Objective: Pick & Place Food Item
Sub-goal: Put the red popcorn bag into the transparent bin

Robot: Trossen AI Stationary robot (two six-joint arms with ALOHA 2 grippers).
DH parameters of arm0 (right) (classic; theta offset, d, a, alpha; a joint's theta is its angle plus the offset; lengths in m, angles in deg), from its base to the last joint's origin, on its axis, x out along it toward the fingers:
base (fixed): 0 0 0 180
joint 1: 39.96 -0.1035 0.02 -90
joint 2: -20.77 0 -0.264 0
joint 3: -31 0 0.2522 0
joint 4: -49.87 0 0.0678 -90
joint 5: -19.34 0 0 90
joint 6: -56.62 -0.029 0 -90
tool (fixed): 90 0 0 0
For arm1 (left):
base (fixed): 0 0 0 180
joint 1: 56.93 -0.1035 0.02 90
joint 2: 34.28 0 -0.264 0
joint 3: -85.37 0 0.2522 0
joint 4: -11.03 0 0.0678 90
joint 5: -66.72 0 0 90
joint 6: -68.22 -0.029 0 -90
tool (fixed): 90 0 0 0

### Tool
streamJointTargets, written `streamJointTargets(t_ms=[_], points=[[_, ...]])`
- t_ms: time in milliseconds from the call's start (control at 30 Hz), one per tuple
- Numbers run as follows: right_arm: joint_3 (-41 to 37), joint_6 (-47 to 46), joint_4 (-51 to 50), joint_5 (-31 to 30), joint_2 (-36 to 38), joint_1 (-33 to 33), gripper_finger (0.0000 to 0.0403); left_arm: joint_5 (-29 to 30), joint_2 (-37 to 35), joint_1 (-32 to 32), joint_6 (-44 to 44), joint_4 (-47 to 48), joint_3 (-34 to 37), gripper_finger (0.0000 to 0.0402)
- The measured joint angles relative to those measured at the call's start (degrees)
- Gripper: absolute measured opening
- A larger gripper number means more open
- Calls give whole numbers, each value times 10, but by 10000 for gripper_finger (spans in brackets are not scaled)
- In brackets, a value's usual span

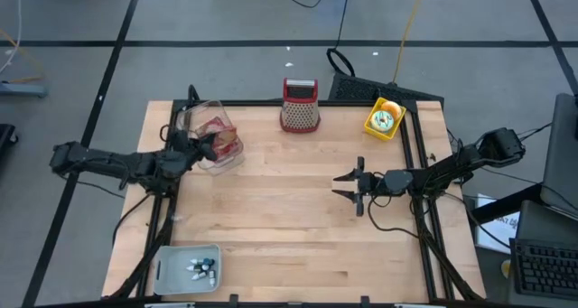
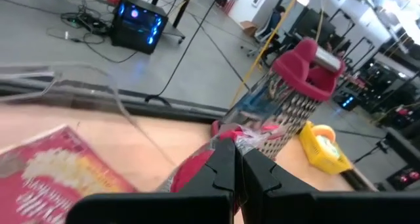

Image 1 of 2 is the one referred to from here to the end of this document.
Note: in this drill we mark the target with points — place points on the small yellow object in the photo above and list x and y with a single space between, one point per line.
506 268

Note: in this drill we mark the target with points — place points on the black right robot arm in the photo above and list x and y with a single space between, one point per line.
451 168

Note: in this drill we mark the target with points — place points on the black floor object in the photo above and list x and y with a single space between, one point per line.
5 136

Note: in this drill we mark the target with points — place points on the clear plastic container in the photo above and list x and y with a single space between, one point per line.
198 114

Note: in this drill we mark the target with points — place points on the short black white marker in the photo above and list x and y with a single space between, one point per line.
198 277
206 267
195 261
193 268

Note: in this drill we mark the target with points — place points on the orange toy donut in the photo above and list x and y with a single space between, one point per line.
394 109

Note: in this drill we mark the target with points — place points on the short brown white marker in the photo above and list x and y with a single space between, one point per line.
211 278

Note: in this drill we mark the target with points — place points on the black keyboard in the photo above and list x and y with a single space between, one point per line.
546 267

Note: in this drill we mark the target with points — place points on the grey plastic tray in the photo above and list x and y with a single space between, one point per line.
171 276

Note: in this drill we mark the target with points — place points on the yellow plastic basket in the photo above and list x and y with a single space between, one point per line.
371 129

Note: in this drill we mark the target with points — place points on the grey table foot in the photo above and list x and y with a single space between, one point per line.
22 90

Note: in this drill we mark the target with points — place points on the blue marker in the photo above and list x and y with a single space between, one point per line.
207 262

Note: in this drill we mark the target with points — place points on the grey monitor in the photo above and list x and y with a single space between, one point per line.
562 163

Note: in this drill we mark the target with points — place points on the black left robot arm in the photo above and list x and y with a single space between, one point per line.
104 161

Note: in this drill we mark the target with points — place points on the white paper sheet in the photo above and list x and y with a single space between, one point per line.
499 231

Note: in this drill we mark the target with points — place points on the red steel box grater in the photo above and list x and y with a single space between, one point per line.
299 116

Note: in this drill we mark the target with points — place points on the black table clamp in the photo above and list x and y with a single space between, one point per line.
233 299
365 300

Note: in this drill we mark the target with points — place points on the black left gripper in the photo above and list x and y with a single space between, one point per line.
183 152

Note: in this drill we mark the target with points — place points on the black metal table frame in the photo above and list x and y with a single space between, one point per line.
253 103

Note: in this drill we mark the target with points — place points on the black desk bar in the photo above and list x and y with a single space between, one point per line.
506 205

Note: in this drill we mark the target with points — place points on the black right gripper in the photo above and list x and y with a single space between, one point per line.
388 183

